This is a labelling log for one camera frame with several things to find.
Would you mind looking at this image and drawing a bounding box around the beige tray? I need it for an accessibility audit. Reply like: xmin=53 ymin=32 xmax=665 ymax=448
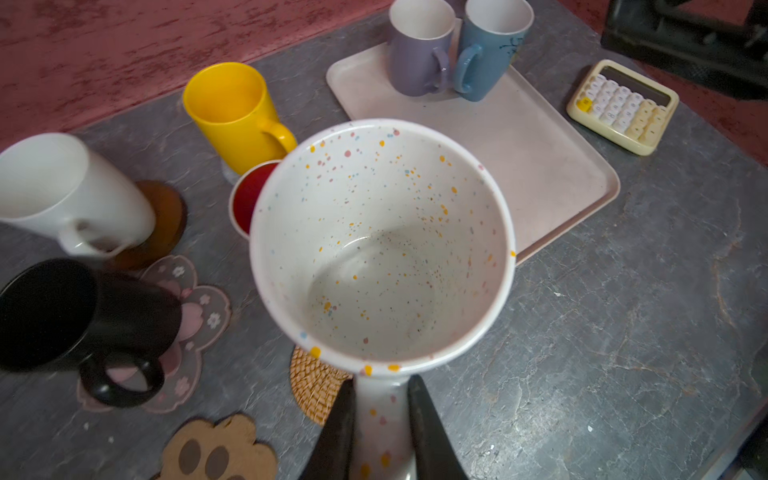
xmin=326 ymin=43 xmax=620 ymax=262

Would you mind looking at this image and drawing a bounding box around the white mug back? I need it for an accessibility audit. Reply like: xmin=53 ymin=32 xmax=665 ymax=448
xmin=386 ymin=0 xmax=455 ymax=97

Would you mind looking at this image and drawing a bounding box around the white mug with handle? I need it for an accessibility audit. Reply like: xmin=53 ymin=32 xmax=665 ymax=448
xmin=1 ymin=133 xmax=156 ymax=260

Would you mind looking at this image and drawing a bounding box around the yellow mug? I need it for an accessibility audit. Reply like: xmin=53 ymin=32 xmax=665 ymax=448
xmin=182 ymin=62 xmax=297 ymax=176

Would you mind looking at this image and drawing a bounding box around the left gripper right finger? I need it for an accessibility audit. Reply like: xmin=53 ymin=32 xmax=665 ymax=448
xmin=407 ymin=375 xmax=469 ymax=480

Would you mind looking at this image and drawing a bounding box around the pink flower coaster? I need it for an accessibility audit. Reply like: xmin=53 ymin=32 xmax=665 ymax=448
xmin=76 ymin=254 xmax=233 ymax=415

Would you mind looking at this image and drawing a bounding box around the red interior mug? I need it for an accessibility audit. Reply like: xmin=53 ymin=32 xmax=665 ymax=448
xmin=228 ymin=160 xmax=280 ymax=239

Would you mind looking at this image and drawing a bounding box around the yellow calculator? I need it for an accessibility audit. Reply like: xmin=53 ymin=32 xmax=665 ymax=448
xmin=566 ymin=59 xmax=679 ymax=156

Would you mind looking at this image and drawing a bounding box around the white blue mug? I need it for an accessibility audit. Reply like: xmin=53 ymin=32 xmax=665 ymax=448
xmin=453 ymin=0 xmax=535 ymax=102

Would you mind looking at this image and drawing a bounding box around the rattan round coaster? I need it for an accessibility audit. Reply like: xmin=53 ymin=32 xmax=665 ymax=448
xmin=289 ymin=346 xmax=353 ymax=426

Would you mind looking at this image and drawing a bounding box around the dark amber round coaster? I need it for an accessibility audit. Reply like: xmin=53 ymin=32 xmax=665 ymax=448
xmin=108 ymin=180 xmax=187 ymax=271

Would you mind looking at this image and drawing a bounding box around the black mug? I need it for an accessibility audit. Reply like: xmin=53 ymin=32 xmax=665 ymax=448
xmin=1 ymin=258 xmax=182 ymax=408

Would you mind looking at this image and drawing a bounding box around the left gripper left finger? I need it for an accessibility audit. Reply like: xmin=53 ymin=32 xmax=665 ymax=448
xmin=299 ymin=380 xmax=356 ymax=480

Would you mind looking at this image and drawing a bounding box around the cork paw print coaster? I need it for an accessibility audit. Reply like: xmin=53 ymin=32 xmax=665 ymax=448
xmin=156 ymin=414 xmax=278 ymax=479

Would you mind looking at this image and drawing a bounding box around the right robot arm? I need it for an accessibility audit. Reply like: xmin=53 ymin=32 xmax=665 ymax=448
xmin=601 ymin=0 xmax=767 ymax=101

